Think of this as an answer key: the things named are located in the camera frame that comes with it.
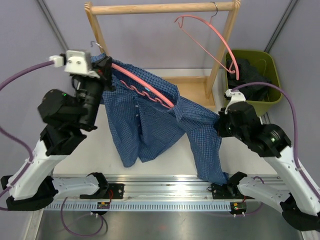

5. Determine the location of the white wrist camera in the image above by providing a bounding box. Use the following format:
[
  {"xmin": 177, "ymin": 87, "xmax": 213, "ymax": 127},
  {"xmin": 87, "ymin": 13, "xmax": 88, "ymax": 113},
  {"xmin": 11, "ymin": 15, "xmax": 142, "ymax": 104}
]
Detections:
[
  {"xmin": 49, "ymin": 50, "xmax": 100, "ymax": 79},
  {"xmin": 224, "ymin": 89, "xmax": 246, "ymax": 115}
]

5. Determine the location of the green plastic basket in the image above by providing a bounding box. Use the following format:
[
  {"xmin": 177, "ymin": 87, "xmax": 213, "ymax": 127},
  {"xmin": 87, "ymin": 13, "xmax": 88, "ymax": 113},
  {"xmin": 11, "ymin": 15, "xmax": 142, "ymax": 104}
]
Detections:
[{"xmin": 223, "ymin": 49, "xmax": 283, "ymax": 116}]

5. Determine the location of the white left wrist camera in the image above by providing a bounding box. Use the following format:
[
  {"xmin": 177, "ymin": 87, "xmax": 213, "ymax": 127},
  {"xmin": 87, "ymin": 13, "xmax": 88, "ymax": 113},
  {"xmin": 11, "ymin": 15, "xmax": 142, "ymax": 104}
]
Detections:
[{"xmin": 49, "ymin": 50, "xmax": 100, "ymax": 79}]

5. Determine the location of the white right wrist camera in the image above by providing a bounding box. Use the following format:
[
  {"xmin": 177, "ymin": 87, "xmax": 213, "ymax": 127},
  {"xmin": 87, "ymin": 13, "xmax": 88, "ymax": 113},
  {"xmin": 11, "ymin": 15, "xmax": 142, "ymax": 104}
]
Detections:
[{"xmin": 224, "ymin": 89, "xmax": 246, "ymax": 115}]

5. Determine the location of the wooden clothes rack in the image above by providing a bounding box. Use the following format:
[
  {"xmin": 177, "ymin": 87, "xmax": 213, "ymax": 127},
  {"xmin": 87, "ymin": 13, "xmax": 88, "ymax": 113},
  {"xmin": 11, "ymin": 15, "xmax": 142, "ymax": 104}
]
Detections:
[{"xmin": 84, "ymin": 0, "xmax": 241, "ymax": 109}]

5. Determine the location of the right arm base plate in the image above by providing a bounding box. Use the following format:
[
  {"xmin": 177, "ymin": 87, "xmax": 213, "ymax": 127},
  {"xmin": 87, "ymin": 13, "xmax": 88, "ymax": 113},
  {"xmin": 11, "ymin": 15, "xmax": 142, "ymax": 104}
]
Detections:
[{"xmin": 207, "ymin": 183, "xmax": 246, "ymax": 200}]

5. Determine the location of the pink hanger of blue shirt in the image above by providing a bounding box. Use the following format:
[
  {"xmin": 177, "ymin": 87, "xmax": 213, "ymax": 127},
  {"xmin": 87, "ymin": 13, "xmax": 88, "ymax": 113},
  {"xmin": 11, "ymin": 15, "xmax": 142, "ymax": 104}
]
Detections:
[{"xmin": 89, "ymin": 41, "xmax": 176, "ymax": 110}]

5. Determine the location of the slotted grey cable duct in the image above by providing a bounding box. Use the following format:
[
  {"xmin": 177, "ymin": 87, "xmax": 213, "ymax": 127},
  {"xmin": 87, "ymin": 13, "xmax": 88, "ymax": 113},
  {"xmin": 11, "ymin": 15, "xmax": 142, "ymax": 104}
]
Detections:
[{"xmin": 45, "ymin": 200, "xmax": 231, "ymax": 212}]

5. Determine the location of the aluminium mounting rail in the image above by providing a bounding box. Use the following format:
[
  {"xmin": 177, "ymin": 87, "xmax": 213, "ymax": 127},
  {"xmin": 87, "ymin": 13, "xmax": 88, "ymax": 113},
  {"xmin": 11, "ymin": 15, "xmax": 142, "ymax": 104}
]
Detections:
[{"xmin": 105, "ymin": 174, "xmax": 213, "ymax": 202}]

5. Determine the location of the blue checkered shirt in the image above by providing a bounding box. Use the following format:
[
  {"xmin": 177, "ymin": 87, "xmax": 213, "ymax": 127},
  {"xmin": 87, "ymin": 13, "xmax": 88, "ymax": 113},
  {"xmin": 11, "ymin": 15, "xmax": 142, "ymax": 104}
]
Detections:
[{"xmin": 101, "ymin": 60, "xmax": 228, "ymax": 185}]

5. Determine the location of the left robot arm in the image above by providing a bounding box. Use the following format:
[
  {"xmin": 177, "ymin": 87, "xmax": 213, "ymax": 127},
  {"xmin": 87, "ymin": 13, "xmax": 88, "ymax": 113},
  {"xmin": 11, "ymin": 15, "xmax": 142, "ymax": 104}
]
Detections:
[{"xmin": 0, "ymin": 54, "xmax": 115, "ymax": 212}]

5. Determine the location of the black pinstriped shirt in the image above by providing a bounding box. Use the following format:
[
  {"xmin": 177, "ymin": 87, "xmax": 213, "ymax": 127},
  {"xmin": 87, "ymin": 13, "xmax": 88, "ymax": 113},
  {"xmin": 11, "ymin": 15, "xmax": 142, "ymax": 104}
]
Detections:
[{"xmin": 226, "ymin": 58, "xmax": 271, "ymax": 102}]

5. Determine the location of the pink hanger of black shirt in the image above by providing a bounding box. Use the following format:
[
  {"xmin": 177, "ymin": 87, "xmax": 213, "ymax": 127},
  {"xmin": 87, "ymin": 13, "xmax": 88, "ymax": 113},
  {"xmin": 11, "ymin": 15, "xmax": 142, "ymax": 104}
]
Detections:
[{"xmin": 174, "ymin": 1, "xmax": 241, "ymax": 81}]

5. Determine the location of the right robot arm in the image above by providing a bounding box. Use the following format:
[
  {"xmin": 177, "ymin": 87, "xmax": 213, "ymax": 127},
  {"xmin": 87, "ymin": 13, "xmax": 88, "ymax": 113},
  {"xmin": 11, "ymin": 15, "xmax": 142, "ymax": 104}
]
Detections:
[{"xmin": 214, "ymin": 101, "xmax": 320, "ymax": 232}]

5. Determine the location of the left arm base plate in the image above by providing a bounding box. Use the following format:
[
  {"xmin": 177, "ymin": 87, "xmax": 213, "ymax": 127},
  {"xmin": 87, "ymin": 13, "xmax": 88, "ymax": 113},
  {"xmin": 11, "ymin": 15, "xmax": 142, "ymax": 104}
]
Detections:
[{"xmin": 79, "ymin": 183, "xmax": 125, "ymax": 200}]

